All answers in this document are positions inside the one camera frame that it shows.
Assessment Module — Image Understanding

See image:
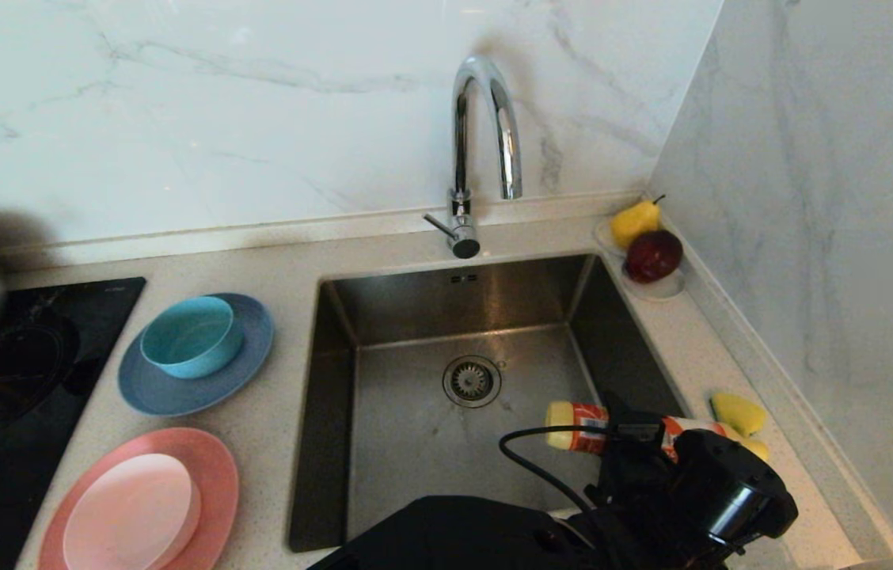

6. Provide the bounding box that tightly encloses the black induction cooktop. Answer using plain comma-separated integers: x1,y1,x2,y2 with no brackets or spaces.
0,276,146,570

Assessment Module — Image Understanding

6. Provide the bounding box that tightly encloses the round metal drain strainer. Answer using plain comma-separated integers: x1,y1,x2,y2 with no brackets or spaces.
442,355,503,409

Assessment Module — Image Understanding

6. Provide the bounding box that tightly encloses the yellow pear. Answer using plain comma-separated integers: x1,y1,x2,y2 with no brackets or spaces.
611,195,667,250

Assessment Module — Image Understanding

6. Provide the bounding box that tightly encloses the chrome gooseneck faucet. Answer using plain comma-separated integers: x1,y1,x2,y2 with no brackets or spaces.
424,54,524,260

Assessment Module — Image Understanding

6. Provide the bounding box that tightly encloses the small white fruit dish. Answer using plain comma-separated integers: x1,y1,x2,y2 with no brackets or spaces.
594,218,687,302

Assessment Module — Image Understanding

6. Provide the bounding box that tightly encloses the stainless steel sink basin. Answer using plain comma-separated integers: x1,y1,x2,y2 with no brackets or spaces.
288,253,724,553

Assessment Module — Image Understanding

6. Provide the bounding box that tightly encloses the orange yellow-capped detergent bottle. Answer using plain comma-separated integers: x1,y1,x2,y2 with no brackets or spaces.
545,400,771,465

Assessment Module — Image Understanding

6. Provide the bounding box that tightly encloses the dark red apple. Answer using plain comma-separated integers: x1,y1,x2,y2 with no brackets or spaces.
625,230,685,284

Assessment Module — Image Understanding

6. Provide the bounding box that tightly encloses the blue plate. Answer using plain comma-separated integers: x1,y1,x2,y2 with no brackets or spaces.
116,293,275,417

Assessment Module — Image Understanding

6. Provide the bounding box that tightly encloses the small pale pink plate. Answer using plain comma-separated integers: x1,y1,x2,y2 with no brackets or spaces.
61,453,202,570

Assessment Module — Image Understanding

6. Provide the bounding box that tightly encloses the yellow fish-shaped sponge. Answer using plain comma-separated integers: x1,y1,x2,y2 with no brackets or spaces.
711,393,769,439

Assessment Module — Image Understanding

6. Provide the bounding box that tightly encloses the large salmon pink plate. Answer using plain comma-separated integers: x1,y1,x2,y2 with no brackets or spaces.
36,427,241,570

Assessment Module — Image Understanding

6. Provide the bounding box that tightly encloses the black frying pan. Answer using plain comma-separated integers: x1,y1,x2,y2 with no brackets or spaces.
0,317,80,444

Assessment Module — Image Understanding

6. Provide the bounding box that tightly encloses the teal bowl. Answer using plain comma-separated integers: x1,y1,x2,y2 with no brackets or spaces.
139,296,245,379

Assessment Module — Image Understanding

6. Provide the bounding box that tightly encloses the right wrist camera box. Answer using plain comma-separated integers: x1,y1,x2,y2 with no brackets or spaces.
611,422,667,443

